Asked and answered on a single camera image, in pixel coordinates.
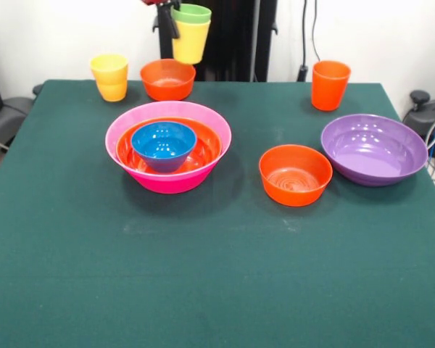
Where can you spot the large pink plastic bowl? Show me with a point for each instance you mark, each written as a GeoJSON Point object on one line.
{"type": "Point", "coordinates": [166, 185]}

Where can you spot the purple plastic bowl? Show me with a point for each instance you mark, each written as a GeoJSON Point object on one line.
{"type": "Point", "coordinates": [373, 159]}

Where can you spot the large orange plastic bowl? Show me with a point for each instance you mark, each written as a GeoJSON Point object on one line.
{"type": "Point", "coordinates": [208, 145]}

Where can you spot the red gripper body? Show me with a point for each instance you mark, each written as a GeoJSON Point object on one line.
{"type": "Point", "coordinates": [152, 1]}

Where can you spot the green plastic cup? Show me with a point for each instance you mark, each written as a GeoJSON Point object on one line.
{"type": "Point", "coordinates": [192, 14]}

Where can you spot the light orange plastic cup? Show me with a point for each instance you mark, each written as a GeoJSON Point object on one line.
{"type": "Point", "coordinates": [112, 92]}

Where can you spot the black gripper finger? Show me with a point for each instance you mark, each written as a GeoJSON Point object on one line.
{"type": "Point", "coordinates": [175, 3]}
{"type": "Point", "coordinates": [168, 21]}

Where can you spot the black stand base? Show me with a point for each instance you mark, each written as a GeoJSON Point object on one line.
{"type": "Point", "coordinates": [11, 116]}
{"type": "Point", "coordinates": [418, 119]}

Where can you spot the blue plastic bowl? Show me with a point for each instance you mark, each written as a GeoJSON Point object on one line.
{"type": "Point", "coordinates": [163, 148]}

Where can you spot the yellow plastic cup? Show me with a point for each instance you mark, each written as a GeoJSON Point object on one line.
{"type": "Point", "coordinates": [190, 43]}
{"type": "Point", "coordinates": [108, 67]}

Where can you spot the small orange plastic bowl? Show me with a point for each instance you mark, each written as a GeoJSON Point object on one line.
{"type": "Point", "coordinates": [166, 90]}
{"type": "Point", "coordinates": [293, 195]}

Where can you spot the dark green tablecloth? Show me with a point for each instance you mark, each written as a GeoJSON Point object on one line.
{"type": "Point", "coordinates": [217, 282]}

